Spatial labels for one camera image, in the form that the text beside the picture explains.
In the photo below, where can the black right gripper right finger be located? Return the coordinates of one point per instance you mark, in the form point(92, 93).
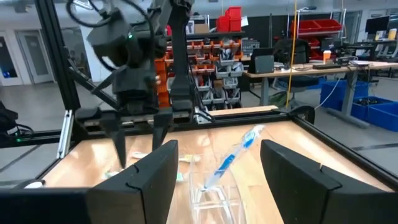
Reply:
point(304, 193)

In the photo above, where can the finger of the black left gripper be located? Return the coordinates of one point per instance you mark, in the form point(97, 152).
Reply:
point(160, 130)
point(117, 137)

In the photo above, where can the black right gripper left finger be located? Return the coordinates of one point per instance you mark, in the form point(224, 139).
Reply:
point(140, 193)

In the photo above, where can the small green toothpaste tube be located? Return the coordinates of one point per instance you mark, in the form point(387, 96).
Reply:
point(179, 177)
point(189, 158)

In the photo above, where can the clear acrylic toothbrush holder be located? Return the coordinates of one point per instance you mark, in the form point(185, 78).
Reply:
point(214, 202)

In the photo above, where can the blue white toothbrush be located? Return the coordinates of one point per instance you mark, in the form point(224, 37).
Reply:
point(230, 158)

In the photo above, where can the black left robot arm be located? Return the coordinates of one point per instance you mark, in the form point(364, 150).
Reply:
point(180, 56)

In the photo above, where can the storage bin rack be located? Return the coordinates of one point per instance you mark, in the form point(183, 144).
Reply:
point(217, 68)

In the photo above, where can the cardboard box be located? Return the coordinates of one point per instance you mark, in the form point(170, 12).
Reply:
point(201, 28)

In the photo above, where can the white glass door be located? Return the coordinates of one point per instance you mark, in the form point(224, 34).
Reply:
point(35, 57)

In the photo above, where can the blue plastic crate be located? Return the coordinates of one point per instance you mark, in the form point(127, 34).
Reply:
point(337, 93)
point(384, 115)

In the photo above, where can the red storage bin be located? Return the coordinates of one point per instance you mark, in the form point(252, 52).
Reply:
point(235, 18)
point(223, 24)

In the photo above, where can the wooden work desk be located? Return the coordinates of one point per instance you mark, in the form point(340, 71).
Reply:
point(311, 71)

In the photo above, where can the black keyboard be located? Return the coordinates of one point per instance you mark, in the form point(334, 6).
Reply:
point(326, 66)

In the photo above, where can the orange cup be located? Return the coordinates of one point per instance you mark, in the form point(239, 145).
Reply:
point(326, 56)

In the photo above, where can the black office chair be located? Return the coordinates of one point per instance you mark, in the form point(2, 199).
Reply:
point(292, 51)

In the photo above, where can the red shelf tray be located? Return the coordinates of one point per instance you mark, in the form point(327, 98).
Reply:
point(306, 26)
point(329, 24)

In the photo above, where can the black computer monitor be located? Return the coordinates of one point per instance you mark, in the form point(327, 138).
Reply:
point(377, 25)

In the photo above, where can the silver aluminium bracket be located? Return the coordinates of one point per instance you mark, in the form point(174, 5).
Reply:
point(65, 133)

